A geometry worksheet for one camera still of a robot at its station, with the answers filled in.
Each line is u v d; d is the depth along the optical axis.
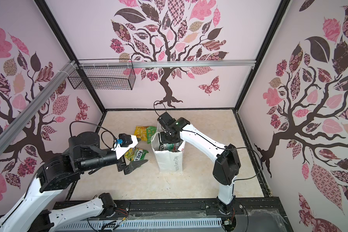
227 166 0.46
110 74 0.95
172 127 0.58
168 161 0.73
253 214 0.72
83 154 0.38
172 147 0.88
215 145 0.48
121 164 0.44
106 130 0.41
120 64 0.91
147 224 0.70
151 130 1.00
